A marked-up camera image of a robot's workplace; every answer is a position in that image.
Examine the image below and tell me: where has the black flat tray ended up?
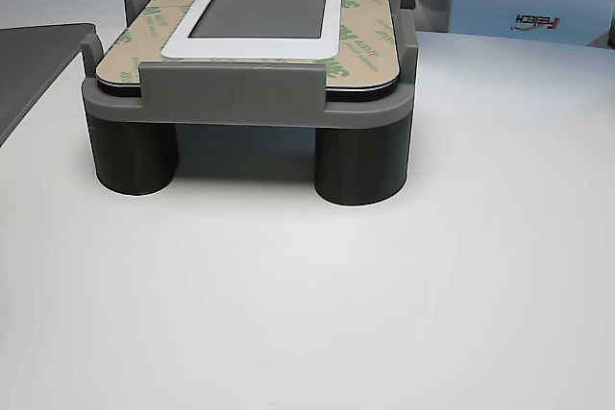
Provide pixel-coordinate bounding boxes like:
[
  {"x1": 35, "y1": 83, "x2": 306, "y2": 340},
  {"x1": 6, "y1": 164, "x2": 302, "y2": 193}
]
[{"x1": 0, "y1": 22, "x2": 97, "y2": 147}]

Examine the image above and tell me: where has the brown protective film green print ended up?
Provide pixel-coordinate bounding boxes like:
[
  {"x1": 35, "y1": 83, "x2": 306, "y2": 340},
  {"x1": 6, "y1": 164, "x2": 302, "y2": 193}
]
[{"x1": 95, "y1": 0, "x2": 401, "y2": 90}]

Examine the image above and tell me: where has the white box with red logo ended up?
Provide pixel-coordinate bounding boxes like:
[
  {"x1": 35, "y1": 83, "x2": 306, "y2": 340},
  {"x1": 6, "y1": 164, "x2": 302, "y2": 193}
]
[{"x1": 411, "y1": 0, "x2": 615, "y2": 49}]

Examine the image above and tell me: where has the grey fixture with dark legs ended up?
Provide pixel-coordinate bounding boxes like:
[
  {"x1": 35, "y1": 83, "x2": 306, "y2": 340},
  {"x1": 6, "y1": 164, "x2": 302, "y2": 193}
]
[{"x1": 80, "y1": 0, "x2": 420, "y2": 207}]

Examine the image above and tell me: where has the white device panel with screen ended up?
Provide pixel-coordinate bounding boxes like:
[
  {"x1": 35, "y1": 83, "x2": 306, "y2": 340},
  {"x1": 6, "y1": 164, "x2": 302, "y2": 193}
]
[{"x1": 94, "y1": 0, "x2": 401, "y2": 103}]

